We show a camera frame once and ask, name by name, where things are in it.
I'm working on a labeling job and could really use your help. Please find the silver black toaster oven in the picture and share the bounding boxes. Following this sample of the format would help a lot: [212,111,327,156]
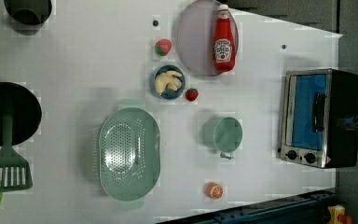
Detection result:
[280,69,358,169]

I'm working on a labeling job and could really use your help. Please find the yellow red emergency button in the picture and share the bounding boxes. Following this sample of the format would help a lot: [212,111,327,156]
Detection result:
[328,204,353,224]

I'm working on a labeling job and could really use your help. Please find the green metal cup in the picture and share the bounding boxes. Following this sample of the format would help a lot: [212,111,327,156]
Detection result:
[202,116,243,160]

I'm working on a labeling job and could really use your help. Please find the red ketchup bottle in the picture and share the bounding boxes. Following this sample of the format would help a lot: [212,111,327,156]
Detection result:
[213,4,236,73]

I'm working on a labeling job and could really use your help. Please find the orange toy half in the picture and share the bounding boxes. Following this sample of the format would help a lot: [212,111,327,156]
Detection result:
[205,182,224,200]

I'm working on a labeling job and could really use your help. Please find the dark red toy strawberry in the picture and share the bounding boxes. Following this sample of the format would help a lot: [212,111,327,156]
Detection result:
[186,89,199,102]

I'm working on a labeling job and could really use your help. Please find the lavender round plate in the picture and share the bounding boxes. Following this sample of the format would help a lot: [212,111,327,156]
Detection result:
[176,0,235,77]

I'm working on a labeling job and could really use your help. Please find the blue bowl with banana pieces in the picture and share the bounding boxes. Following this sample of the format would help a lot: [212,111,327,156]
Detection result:
[149,64,186,100]

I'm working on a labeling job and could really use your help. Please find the pale red toy strawberry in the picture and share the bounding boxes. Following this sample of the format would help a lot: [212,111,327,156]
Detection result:
[155,38,172,56]

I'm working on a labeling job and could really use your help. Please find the green perforated colander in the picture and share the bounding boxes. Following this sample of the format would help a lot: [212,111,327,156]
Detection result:
[98,98,160,210]

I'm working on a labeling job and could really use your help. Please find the dark grey pot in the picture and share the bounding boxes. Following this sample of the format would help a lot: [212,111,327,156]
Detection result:
[4,0,52,25]

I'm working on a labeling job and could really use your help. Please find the green slotted spatula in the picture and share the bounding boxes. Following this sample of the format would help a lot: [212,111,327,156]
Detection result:
[0,109,33,193]

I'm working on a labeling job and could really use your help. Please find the black frying pan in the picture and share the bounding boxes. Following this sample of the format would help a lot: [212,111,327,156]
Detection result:
[0,82,42,146]

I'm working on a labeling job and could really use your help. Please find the blue metal frame rail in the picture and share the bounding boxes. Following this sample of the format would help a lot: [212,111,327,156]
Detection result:
[159,190,337,224]

